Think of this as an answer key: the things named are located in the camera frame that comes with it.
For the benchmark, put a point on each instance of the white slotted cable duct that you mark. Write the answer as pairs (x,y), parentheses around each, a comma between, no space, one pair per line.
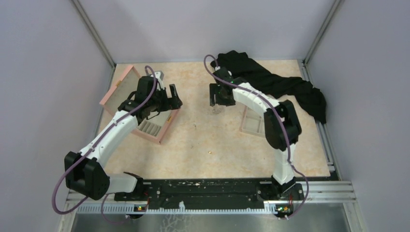
(133,209)

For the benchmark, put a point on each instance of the pink jewelry box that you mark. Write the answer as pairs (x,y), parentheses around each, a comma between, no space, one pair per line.
(155,126)

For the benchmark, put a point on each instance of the beige divided tray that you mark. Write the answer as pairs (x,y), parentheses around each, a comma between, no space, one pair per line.
(252,123)

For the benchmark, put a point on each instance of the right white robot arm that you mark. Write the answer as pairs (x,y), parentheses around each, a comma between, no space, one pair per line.
(281,124)

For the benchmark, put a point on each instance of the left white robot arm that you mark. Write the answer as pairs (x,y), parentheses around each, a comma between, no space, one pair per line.
(84,170)

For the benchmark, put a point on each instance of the black cloth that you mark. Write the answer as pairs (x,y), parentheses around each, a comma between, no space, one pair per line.
(309,98)

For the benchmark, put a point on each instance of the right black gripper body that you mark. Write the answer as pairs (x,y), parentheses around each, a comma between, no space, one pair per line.
(220,99)

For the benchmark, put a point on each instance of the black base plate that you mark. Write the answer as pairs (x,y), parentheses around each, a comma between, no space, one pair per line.
(211,193)

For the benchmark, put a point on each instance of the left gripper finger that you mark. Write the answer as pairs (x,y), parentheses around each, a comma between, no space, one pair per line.
(164,100)
(174,101)

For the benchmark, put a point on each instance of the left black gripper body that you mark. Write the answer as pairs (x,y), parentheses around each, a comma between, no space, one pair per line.
(157,103)

